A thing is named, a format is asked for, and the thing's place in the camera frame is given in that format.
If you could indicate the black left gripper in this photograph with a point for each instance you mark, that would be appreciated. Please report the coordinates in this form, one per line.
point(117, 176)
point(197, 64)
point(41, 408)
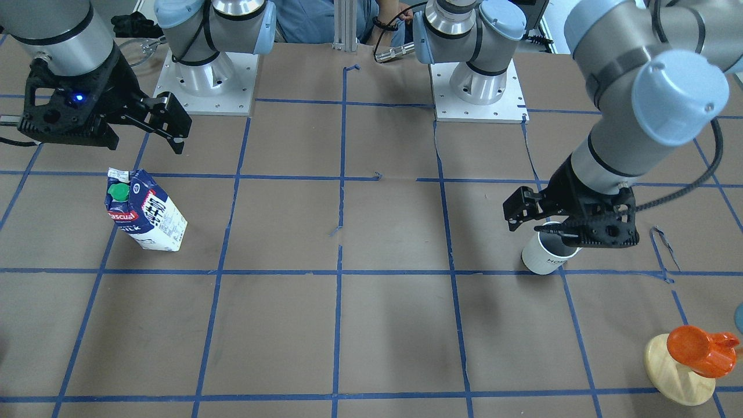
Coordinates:
point(570, 187)

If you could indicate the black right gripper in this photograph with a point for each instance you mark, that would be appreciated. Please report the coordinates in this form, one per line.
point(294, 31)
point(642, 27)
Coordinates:
point(114, 87)

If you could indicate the white HOME mug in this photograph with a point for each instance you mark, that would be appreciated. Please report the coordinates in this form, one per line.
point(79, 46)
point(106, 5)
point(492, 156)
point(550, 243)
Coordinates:
point(545, 252)

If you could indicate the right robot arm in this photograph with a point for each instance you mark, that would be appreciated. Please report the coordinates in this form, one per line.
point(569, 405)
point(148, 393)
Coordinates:
point(77, 40)

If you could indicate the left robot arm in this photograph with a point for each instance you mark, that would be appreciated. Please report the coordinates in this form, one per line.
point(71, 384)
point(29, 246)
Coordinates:
point(658, 76)

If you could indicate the blue white milk carton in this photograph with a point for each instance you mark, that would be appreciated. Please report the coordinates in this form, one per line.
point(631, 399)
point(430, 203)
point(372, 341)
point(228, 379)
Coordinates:
point(143, 210)

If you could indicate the wooden mug tree stand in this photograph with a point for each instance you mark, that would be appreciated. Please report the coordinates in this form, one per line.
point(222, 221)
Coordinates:
point(675, 381)

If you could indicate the orange mug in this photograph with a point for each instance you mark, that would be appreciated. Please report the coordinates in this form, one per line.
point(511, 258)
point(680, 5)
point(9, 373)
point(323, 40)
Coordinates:
point(710, 355)

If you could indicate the blue mug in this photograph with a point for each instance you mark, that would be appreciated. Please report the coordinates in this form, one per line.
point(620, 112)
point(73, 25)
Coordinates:
point(738, 318)

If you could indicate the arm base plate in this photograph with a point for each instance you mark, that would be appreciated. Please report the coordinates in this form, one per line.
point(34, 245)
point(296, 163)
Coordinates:
point(224, 87)
point(462, 95)

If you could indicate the aluminium frame post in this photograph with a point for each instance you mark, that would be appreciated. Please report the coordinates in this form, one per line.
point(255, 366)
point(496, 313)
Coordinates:
point(345, 26)

